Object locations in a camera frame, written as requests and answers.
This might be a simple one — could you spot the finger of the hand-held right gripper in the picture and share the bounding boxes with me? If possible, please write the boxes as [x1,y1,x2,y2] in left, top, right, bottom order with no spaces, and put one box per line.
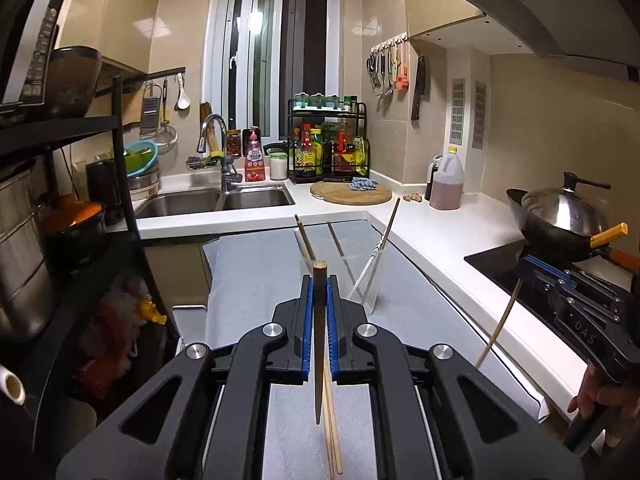
[520,272,623,328]
[522,254,628,303]

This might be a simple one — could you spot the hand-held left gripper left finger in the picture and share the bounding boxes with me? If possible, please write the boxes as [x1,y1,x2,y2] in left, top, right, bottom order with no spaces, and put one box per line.
[55,275,316,480]

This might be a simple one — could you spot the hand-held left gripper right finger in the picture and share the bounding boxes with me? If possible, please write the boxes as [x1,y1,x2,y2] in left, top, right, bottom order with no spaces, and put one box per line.
[325,275,586,480]

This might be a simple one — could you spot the wooden chopstick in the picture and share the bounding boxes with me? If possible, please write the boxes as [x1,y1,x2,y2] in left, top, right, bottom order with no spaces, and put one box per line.
[294,214,323,273]
[475,279,525,368]
[312,260,328,425]
[372,198,402,261]
[323,372,336,480]
[327,395,346,476]

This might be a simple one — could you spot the clear plastic measuring cup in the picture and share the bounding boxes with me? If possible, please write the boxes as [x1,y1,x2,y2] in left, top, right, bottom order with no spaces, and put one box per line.
[299,249,389,315]

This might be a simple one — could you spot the person's right hand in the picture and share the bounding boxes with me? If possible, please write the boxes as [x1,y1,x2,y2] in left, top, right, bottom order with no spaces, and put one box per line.
[567,360,640,431]

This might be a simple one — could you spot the black wok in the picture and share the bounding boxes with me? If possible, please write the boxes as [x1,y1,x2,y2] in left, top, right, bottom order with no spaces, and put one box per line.
[506,187,640,272]

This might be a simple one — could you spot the black induction cooktop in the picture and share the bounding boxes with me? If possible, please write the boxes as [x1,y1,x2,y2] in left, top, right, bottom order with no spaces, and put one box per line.
[464,239,640,351]

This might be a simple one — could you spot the steel wok lid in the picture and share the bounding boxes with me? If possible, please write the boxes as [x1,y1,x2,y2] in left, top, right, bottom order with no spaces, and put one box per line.
[521,172,612,237]

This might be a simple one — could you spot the grey table mat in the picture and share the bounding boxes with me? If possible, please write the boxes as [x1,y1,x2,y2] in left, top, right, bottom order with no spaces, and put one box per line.
[204,210,551,480]

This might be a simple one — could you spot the plastic oil jug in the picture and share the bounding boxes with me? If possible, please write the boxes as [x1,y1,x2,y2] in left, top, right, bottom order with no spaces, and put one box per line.
[429,146,465,211]

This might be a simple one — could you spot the round wooden cutting board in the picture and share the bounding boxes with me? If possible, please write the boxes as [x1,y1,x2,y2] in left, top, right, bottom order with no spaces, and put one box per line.
[309,180,394,206]

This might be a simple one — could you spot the steel double sink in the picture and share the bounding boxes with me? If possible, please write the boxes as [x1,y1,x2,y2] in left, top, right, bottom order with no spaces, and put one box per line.
[134,182,297,221]

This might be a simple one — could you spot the row of sauce bottles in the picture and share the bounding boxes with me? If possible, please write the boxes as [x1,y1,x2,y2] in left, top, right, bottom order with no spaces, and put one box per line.
[291,122,371,178]

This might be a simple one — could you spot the pink soap bottle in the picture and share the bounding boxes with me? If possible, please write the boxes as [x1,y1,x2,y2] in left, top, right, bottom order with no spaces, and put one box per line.
[243,126,266,183]

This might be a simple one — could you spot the black spice rack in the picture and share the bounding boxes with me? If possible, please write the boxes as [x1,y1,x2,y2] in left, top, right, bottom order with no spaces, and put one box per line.
[288,100,369,183]

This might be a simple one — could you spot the red plastic bag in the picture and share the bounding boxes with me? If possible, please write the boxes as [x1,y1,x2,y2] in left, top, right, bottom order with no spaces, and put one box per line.
[74,280,143,397]

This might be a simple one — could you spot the hanging cleaver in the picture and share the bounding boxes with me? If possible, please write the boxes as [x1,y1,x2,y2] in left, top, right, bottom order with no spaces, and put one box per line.
[410,55,426,122]

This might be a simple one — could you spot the stacked steel basins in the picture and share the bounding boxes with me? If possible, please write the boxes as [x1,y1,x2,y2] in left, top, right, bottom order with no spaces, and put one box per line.
[127,170,162,197]

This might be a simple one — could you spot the chrome faucet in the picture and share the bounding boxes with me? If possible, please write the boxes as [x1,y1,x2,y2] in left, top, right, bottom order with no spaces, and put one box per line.
[196,114,243,193]

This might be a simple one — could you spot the row of spice jars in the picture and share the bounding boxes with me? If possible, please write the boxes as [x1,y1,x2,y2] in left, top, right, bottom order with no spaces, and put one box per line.
[293,92,359,112]

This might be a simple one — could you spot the hanging kitchen tools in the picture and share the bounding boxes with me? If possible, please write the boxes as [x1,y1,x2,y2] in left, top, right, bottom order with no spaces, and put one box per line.
[366,40,412,99]

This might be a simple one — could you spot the black canister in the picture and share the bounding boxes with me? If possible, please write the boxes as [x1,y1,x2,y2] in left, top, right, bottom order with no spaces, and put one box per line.
[85,159,124,224]

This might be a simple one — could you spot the orange lidded pot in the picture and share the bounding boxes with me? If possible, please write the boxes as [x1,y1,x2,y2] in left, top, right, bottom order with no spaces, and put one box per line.
[39,200,109,273]

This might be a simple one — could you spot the range hood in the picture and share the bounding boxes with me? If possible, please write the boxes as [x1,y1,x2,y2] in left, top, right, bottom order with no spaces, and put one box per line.
[446,0,640,83]

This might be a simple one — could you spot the white ladle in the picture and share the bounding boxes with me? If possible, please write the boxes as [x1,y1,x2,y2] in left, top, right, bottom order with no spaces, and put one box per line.
[174,74,191,111]

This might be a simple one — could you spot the metal grater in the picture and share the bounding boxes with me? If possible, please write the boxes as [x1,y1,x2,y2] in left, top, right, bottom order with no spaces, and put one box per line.
[139,82,162,139]

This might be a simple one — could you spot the black shelf rack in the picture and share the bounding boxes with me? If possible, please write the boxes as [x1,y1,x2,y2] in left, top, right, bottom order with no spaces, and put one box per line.
[0,65,188,480]

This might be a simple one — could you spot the large steel pot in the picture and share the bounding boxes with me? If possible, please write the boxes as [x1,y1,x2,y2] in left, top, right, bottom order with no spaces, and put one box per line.
[0,160,57,343]

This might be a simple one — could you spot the roll of tape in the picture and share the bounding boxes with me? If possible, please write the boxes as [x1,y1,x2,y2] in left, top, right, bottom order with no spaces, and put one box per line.
[0,364,26,407]

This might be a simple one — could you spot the brown bowl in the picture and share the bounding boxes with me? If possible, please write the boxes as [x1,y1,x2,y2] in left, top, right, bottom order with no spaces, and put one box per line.
[46,46,104,117]

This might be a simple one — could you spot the wooden spatula handle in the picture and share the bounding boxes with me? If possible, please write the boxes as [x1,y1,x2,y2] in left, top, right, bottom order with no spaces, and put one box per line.
[590,222,629,249]

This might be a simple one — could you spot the grey wall vent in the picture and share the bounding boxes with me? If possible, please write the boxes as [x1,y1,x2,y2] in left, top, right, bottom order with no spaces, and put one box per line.
[451,79,466,142]

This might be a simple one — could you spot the wire strainer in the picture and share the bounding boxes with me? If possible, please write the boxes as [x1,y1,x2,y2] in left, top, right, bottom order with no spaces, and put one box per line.
[157,125,179,154]

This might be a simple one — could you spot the white frame window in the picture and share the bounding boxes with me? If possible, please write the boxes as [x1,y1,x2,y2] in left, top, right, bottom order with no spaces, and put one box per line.
[202,0,337,143]

